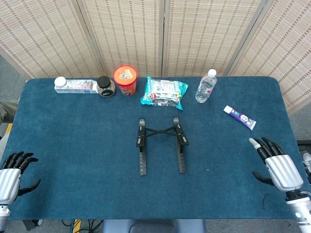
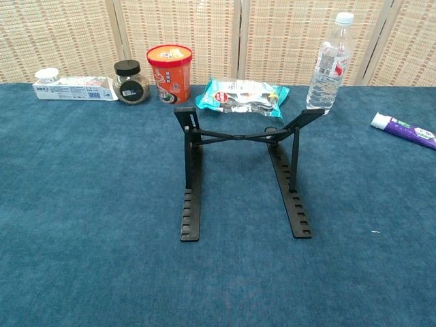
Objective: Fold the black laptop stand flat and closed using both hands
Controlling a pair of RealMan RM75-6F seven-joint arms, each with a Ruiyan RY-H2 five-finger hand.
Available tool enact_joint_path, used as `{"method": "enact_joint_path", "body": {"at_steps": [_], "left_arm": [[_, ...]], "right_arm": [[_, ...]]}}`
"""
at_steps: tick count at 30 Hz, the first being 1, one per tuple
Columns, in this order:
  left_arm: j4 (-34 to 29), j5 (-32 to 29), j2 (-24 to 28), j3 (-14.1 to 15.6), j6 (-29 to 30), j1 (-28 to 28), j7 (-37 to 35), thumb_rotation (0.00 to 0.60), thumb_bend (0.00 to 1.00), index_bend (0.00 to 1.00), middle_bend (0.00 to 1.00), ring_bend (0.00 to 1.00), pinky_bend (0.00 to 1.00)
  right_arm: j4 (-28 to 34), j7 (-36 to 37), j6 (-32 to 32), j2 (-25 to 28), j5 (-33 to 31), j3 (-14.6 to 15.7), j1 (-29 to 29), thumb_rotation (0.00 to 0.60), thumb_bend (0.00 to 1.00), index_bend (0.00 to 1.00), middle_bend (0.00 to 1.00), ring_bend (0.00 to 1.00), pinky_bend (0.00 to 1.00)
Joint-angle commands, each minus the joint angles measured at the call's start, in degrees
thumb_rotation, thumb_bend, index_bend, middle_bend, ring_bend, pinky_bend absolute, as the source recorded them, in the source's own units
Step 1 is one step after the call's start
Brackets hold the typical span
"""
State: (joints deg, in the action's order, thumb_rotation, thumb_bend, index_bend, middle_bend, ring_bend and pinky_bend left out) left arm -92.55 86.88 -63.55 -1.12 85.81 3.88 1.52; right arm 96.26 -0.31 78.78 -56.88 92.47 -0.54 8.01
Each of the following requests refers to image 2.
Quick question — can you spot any black folding laptop stand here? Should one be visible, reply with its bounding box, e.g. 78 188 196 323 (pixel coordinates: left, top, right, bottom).
173 107 326 243

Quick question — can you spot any teal snack bag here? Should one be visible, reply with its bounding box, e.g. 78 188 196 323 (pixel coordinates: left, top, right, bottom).
195 76 290 120

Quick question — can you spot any white milk carton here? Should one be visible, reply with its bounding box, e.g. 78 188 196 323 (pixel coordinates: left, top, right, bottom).
33 67 119 102

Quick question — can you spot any blue felt table cover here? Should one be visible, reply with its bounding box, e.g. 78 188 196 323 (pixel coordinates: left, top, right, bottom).
0 82 436 327

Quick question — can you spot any glass jar with black lid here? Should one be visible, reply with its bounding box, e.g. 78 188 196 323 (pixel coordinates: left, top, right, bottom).
112 60 151 106

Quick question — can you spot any bamboo folding screen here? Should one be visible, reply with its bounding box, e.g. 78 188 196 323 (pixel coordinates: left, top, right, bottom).
0 0 436 87

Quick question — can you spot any red instant noodle cup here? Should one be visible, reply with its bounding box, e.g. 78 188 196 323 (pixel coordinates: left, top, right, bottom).
146 44 193 105

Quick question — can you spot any clear plastic water bottle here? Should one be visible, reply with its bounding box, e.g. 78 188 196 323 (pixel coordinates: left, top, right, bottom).
305 12 355 116

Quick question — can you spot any purple toothpaste tube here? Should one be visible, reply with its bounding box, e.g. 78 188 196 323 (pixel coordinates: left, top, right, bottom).
370 112 436 151

